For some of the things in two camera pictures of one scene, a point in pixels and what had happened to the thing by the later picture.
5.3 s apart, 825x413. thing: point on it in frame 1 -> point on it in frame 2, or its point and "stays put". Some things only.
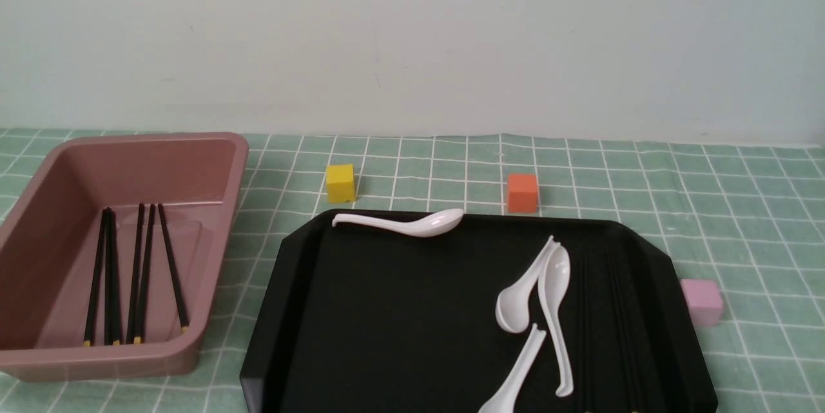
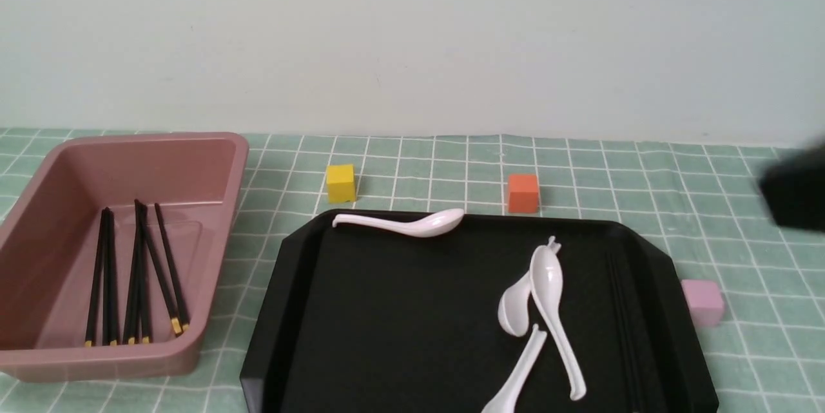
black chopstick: x=583 y=338 -> x=175 y=319
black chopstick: x=112 y=317 stays put
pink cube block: x=706 y=300 stays put
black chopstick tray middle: x=621 y=331 stays put
